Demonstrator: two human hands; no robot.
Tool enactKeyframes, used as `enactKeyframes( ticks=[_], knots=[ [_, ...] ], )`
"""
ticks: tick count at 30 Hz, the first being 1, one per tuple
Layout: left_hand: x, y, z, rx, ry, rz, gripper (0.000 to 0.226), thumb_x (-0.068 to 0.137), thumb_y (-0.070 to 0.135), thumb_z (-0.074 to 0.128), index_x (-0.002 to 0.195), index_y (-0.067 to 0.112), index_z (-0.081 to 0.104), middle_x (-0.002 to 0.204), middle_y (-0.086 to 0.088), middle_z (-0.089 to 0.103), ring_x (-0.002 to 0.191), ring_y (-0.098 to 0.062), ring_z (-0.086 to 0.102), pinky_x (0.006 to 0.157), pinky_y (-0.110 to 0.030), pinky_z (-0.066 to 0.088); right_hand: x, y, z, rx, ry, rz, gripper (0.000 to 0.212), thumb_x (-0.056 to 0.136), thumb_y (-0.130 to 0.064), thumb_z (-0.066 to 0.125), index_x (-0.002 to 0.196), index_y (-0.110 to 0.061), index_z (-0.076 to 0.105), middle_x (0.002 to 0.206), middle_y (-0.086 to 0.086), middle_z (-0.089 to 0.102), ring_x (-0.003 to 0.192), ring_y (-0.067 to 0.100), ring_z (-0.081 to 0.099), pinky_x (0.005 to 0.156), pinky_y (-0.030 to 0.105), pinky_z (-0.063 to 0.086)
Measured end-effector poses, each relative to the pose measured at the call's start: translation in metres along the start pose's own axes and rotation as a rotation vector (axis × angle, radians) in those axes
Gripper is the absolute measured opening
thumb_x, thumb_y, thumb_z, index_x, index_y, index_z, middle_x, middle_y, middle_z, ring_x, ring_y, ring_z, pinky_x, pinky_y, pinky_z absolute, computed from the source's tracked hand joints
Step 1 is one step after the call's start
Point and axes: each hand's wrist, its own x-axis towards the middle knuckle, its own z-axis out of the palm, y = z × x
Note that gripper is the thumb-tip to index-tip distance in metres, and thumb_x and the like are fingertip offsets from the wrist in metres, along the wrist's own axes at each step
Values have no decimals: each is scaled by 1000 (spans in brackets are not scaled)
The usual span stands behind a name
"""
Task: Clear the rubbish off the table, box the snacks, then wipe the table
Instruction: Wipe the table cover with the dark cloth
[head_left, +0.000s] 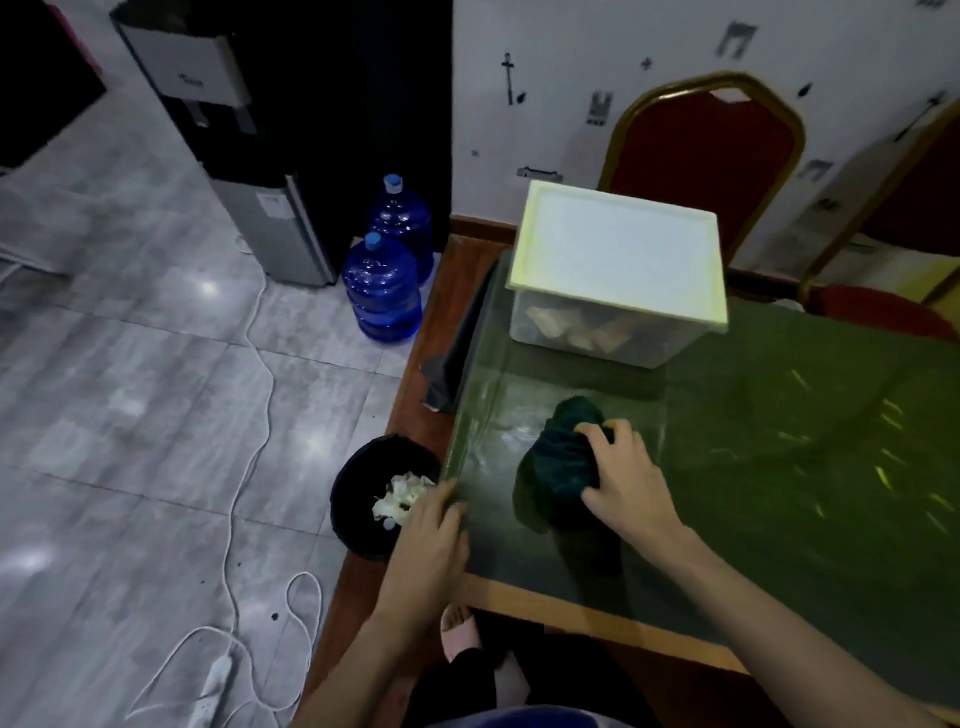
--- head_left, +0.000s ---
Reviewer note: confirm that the white power strip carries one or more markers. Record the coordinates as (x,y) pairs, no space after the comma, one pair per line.
(210,690)

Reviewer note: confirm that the dark green cloth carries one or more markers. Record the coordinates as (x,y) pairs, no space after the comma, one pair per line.
(562,457)

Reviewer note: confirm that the black cabinet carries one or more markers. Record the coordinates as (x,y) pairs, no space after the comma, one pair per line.
(360,112)

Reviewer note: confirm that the black waste bin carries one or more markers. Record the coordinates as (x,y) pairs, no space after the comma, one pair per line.
(360,480)

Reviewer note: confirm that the person's left hand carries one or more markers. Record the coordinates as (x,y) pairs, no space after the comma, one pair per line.
(424,562)

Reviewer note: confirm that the person's left forearm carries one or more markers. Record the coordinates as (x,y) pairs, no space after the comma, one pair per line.
(352,682)

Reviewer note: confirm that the person's blue white shirt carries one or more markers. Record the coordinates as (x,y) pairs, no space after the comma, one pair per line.
(532,720)

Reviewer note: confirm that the white napkins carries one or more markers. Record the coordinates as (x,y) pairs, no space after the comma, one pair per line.
(401,495)

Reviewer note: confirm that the white storage box lid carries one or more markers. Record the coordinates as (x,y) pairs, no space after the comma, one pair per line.
(622,251)

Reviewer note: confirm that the grey water dispenser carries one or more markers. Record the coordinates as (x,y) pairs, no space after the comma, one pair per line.
(255,150)

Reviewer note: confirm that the red gold-framed chair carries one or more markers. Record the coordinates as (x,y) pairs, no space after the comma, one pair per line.
(900,217)
(705,157)

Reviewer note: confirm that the person's right forearm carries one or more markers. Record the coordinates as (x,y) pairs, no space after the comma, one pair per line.
(795,645)

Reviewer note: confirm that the pink slipper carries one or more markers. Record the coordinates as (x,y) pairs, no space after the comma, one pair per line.
(459,634)

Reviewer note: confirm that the blue water jug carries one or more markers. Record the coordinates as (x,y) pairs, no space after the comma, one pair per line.
(382,292)
(405,217)

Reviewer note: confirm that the person's black trousers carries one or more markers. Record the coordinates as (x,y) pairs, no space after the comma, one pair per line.
(555,682)

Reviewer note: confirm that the person's right hand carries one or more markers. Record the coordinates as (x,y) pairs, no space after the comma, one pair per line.
(634,495)

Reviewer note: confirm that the clear plastic storage box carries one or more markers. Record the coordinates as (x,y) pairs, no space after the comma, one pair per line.
(600,337)

